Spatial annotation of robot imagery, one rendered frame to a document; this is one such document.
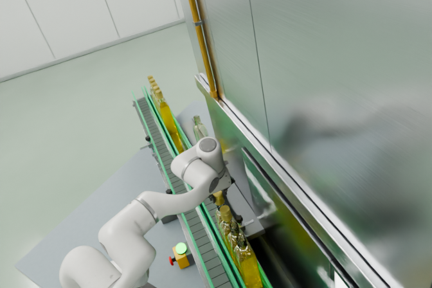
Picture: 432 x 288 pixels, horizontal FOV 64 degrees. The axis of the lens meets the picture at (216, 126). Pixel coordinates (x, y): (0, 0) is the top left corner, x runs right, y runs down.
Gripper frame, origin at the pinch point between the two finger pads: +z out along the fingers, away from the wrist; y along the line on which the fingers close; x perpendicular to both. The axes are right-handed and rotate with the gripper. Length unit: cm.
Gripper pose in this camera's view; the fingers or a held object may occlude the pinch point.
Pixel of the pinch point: (217, 195)
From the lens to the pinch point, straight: 121.4
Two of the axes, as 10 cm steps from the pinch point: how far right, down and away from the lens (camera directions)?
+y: -9.2, 3.5, -1.7
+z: 1.0, 6.5, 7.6
